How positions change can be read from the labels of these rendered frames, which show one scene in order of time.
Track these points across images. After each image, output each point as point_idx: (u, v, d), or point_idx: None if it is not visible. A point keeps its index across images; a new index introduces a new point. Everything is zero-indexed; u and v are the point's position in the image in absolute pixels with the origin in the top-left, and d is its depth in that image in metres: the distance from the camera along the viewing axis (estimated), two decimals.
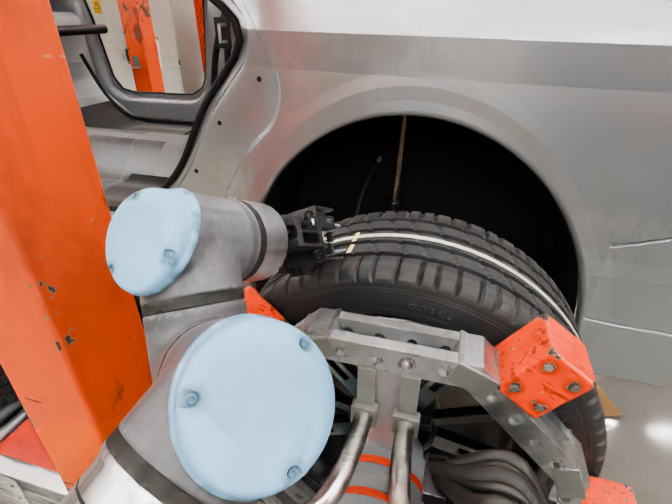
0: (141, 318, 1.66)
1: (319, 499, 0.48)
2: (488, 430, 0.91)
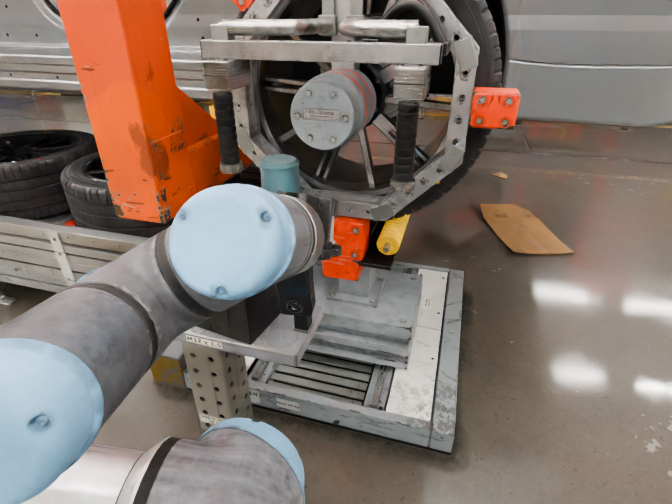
0: None
1: (292, 18, 0.74)
2: None
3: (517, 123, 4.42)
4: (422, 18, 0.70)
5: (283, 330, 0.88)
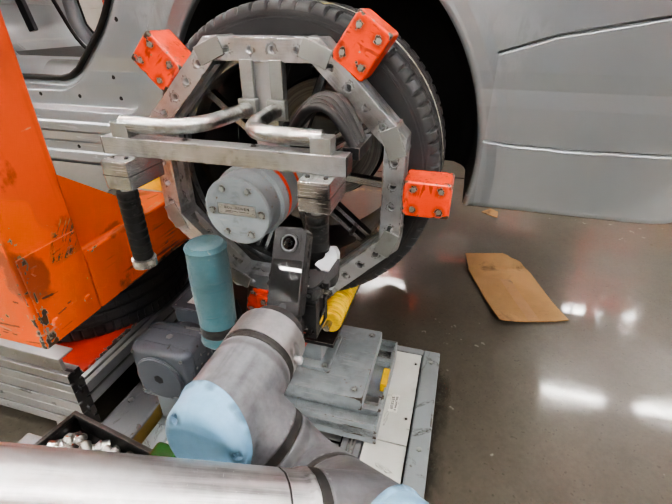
0: None
1: (197, 115, 0.68)
2: None
3: None
4: (333, 120, 0.65)
5: None
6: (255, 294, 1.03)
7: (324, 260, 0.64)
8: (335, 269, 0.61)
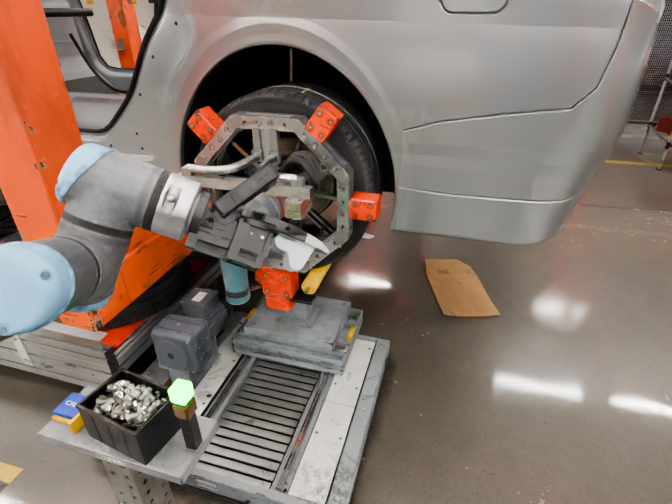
0: None
1: (229, 164, 1.23)
2: None
3: None
4: (304, 168, 1.19)
5: (177, 449, 1.06)
6: (260, 270, 1.58)
7: None
8: (289, 224, 0.63)
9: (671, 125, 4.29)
